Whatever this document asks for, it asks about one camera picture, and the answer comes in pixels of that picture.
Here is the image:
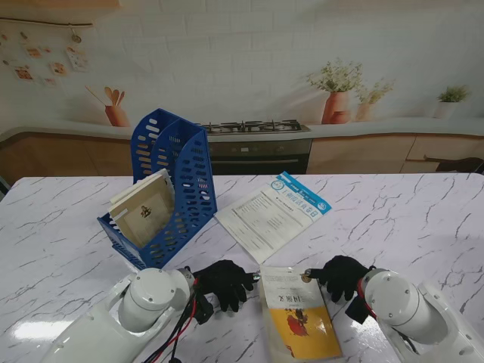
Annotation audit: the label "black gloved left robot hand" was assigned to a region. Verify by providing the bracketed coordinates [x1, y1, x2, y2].
[192, 259, 262, 313]

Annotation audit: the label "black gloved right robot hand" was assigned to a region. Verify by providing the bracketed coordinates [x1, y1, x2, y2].
[305, 255, 370, 303]

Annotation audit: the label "yellow cover book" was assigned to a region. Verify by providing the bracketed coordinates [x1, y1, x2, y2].
[259, 265, 344, 360]

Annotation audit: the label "white workbook with blue header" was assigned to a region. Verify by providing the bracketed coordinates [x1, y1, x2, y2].
[213, 170, 333, 265]

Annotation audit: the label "tan cover book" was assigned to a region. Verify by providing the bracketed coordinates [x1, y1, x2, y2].
[108, 174, 175, 250]

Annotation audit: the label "blue and white novel book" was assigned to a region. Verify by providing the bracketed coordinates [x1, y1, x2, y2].
[110, 168, 175, 207]

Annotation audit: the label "blue perforated plastic file holder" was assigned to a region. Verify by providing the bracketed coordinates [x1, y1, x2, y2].
[97, 107, 219, 270]

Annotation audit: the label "printed kitchen scene backdrop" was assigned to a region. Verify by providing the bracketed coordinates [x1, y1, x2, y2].
[0, 0, 484, 178]

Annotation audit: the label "red black right arm cables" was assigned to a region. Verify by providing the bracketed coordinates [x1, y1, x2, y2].
[355, 279, 420, 355]

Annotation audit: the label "red black arm cables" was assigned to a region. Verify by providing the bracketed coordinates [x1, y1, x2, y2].
[355, 279, 420, 355]
[143, 279, 201, 363]

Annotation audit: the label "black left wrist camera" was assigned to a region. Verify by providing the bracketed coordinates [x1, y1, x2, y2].
[192, 293, 216, 324]

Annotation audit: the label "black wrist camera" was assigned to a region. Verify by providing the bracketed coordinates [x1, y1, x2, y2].
[192, 293, 216, 324]
[344, 296, 370, 324]

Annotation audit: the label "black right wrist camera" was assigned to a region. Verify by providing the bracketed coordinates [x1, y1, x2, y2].
[344, 296, 370, 324]

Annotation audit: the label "red black left arm cables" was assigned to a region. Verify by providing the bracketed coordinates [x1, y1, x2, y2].
[143, 279, 201, 363]

